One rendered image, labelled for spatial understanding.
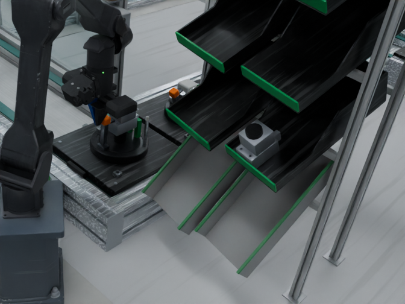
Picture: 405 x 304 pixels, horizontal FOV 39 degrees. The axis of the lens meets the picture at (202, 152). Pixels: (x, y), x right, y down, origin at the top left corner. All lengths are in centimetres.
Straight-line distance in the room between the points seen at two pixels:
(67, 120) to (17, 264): 58
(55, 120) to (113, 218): 45
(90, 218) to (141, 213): 12
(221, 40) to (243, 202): 33
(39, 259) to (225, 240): 35
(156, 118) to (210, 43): 54
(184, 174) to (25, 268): 37
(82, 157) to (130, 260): 27
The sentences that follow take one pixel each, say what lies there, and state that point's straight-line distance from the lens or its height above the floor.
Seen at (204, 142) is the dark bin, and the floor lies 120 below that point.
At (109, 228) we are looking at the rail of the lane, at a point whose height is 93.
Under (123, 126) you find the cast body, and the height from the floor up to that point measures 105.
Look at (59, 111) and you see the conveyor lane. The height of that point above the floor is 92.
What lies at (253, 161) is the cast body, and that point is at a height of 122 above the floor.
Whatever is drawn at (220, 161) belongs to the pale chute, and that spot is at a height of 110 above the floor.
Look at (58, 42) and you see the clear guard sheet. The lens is 173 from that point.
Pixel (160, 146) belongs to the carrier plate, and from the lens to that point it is 141.
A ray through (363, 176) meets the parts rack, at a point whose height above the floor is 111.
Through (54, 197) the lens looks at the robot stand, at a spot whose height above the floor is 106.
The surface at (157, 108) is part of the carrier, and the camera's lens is 155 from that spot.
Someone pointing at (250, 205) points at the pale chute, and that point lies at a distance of 113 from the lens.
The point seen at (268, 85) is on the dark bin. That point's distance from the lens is 90.
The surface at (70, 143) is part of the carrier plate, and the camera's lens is 140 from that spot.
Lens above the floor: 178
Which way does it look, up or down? 35 degrees down
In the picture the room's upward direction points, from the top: 10 degrees clockwise
